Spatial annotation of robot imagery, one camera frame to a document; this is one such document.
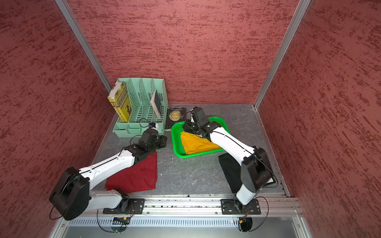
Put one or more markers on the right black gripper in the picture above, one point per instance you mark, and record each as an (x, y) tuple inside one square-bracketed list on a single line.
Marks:
[(186, 128)]

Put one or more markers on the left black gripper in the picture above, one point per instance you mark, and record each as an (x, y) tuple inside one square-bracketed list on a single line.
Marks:
[(161, 138)]

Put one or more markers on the yellow t-shirt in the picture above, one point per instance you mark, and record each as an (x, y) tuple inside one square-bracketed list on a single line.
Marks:
[(193, 144)]

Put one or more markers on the green plastic basket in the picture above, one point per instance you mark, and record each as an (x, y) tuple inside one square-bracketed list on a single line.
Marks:
[(177, 145)]

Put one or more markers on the dark red t-shirt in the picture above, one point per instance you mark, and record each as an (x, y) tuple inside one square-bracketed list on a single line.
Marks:
[(139, 177)]

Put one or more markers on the black t-shirt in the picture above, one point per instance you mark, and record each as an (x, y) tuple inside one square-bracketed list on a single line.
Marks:
[(232, 171)]

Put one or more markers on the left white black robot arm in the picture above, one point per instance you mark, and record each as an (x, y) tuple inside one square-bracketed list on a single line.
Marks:
[(74, 192)]

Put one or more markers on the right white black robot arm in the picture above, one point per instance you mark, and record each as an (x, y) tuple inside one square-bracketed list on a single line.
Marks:
[(255, 168)]

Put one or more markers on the black paperback book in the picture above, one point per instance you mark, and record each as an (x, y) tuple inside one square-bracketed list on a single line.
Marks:
[(175, 115)]

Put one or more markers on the thin grey book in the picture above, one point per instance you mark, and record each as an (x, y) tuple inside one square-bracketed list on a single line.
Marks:
[(156, 104)]

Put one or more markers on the mint green desk organizer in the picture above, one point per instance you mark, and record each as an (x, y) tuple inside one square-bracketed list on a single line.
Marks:
[(141, 91)]

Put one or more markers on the yellow book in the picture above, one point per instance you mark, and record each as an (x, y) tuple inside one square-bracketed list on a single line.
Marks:
[(119, 99)]

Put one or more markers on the right corner aluminium profile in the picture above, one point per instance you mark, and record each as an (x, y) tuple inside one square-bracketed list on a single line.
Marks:
[(290, 32)]

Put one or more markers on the corner aluminium profile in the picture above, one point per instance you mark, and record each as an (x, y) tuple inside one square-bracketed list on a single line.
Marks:
[(290, 32), (80, 36)]

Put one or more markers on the left corner aluminium profile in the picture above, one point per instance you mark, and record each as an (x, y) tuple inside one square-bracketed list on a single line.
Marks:
[(80, 36)]

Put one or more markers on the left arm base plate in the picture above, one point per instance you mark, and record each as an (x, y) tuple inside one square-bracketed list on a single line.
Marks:
[(128, 206)]

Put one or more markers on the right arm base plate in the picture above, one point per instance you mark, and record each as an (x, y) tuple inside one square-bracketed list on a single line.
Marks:
[(234, 207)]

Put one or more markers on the aluminium front rail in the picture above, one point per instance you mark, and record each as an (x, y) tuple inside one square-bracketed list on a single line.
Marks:
[(208, 205)]

